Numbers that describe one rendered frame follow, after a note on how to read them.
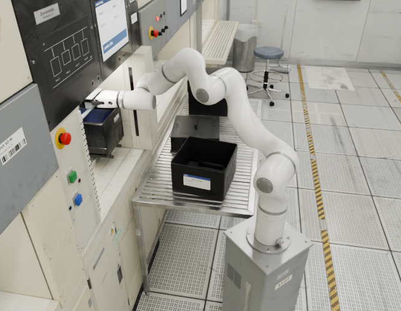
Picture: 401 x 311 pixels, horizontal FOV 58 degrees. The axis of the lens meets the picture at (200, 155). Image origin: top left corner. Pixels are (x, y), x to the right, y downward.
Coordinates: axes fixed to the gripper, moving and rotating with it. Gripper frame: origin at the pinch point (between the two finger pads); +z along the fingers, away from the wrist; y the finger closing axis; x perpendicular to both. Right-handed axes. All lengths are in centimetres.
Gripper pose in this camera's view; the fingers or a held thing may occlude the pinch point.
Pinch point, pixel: (89, 97)
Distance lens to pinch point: 176.7
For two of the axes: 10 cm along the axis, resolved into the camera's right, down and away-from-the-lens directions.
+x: 0.0, -8.4, -5.5
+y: 1.8, -5.4, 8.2
